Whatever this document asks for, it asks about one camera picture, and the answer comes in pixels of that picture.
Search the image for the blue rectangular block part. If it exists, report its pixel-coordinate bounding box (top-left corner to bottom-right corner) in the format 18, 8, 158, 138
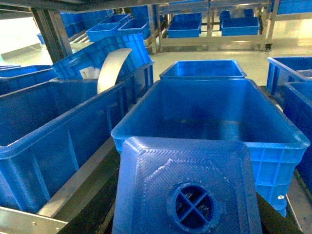
112, 137, 262, 234

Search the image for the tilted blue plastic bin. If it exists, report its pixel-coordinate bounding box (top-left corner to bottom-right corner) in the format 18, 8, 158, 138
52, 34, 152, 80

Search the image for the blue bin far right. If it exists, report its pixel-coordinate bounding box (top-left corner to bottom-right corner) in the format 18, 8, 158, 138
266, 56, 312, 188

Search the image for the blue bin behind target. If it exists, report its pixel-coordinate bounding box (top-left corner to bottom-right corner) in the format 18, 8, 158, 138
159, 59, 247, 80

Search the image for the blue bin with strip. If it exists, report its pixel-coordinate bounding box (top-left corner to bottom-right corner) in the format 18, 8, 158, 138
0, 63, 153, 213

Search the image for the empty blue target bin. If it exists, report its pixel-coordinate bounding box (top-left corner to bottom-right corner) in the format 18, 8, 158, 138
111, 78, 310, 215

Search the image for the distant blue bin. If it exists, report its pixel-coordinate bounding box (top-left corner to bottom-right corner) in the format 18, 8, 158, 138
221, 17, 260, 36
167, 13, 202, 39

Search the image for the grey curved plastic strip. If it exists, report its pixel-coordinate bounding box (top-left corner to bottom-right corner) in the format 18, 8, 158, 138
97, 48, 132, 94

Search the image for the distant steel rack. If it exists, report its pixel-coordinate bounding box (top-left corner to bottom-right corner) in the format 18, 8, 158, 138
148, 0, 279, 54

